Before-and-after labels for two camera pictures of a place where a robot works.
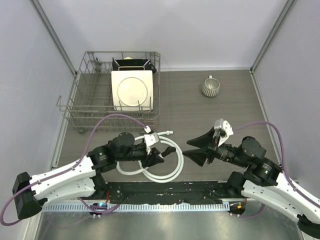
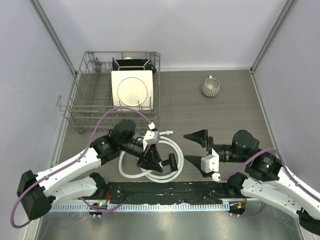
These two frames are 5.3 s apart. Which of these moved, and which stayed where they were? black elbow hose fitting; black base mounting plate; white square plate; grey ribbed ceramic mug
Moved: black elbow hose fitting
Stayed: black base mounting plate; white square plate; grey ribbed ceramic mug
